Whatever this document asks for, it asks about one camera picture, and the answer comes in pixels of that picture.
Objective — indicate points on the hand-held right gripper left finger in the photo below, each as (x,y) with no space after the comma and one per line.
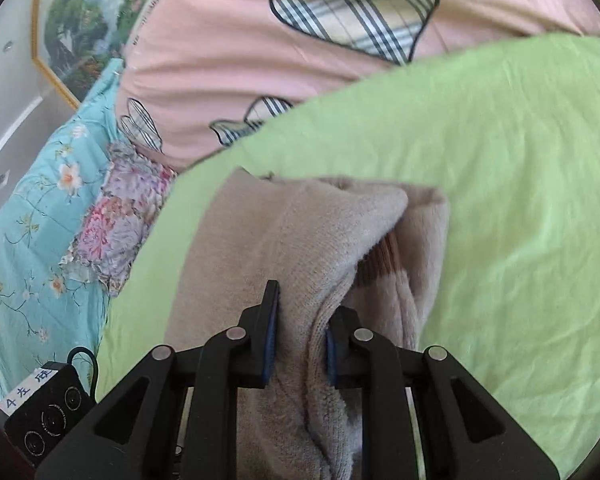
(270,350)

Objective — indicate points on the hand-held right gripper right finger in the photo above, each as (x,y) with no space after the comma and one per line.
(332,360)

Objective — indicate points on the beige knit sweater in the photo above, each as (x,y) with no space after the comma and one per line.
(320,240)

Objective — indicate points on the turquoise floral bedding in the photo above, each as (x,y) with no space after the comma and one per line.
(35,240)

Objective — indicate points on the floral ruffled pillow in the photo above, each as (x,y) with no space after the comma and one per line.
(120,220)

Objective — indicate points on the green bed sheet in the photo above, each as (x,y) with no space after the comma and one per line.
(505,185)

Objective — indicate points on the pink quilt with plaid hearts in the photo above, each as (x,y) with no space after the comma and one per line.
(205,35)

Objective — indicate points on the framed landscape painting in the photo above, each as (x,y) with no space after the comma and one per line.
(80,25)

